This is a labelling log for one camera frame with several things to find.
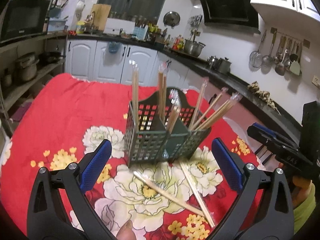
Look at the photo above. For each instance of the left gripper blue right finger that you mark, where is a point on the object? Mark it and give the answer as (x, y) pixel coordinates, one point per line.
(230, 164)

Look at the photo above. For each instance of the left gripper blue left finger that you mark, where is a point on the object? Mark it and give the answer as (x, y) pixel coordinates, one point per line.
(94, 165)

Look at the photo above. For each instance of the wooden chopstick pair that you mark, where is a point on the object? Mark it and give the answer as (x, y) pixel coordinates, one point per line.
(135, 89)

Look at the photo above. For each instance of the person's right hand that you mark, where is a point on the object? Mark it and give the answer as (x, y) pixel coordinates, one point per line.
(302, 185)

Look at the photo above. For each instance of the person's left hand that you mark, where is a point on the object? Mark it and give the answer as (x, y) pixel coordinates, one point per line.
(126, 232)

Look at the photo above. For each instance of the red floral tablecloth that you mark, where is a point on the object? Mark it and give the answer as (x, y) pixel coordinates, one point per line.
(70, 118)

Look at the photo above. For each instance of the dark green utensil caddy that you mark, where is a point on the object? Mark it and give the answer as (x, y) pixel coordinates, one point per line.
(148, 141)

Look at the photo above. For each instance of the ginger roots on counter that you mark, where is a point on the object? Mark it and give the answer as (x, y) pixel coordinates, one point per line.
(263, 95)

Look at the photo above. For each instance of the hanging green spatula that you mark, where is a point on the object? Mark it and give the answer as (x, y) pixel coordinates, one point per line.
(295, 66)

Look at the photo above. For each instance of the hanging steel ladle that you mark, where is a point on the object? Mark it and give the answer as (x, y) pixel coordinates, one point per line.
(266, 61)

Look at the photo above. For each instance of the steel lidded canister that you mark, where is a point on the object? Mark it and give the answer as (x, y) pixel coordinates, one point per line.
(224, 66)

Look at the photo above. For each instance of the hanging steel strainer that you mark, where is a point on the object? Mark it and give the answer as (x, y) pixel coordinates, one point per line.
(255, 58)

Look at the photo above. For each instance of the small steel kettle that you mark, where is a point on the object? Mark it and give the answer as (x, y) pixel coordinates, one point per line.
(211, 62)

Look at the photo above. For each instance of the large steel stock pot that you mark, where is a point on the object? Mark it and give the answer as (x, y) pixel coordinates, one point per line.
(193, 48)

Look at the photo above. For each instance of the metal storage shelf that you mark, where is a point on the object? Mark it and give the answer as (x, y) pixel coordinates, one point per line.
(49, 49)

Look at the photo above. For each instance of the old pot on shelf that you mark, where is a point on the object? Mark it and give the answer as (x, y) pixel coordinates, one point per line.
(26, 67)

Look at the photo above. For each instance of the white bread box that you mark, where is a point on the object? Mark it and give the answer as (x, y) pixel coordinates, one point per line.
(114, 26)

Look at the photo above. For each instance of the blue knife block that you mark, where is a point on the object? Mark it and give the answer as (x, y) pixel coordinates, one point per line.
(140, 32)

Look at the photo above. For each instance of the hanging glass pot lid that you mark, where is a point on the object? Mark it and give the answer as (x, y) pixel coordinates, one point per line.
(171, 19)

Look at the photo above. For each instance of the wooden cutting board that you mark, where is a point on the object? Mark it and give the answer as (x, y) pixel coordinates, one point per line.
(101, 13)

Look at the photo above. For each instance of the black range hood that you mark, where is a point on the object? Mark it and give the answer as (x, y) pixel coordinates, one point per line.
(231, 14)

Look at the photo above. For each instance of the black microwave oven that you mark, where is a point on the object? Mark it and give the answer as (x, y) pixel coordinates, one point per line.
(23, 18)

